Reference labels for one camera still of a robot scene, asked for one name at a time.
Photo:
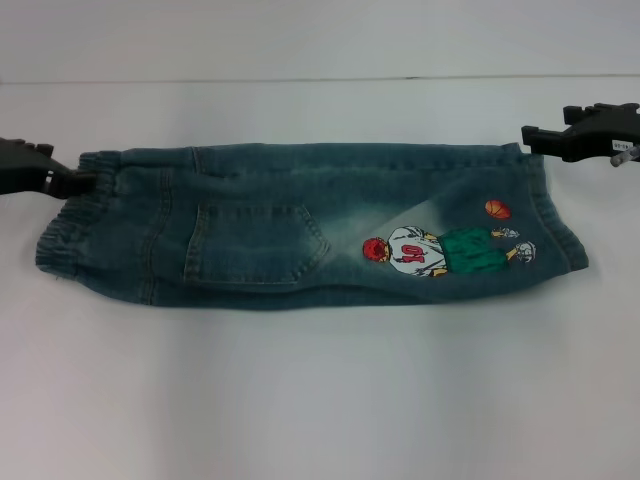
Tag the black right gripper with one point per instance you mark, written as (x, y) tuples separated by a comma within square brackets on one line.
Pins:
[(595, 140)]

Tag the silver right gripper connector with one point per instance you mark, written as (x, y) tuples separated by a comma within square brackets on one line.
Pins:
[(625, 158)]

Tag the blue denim shorts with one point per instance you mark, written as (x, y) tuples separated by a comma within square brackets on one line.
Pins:
[(260, 235)]

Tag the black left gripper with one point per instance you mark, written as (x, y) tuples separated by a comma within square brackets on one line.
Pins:
[(22, 175)]

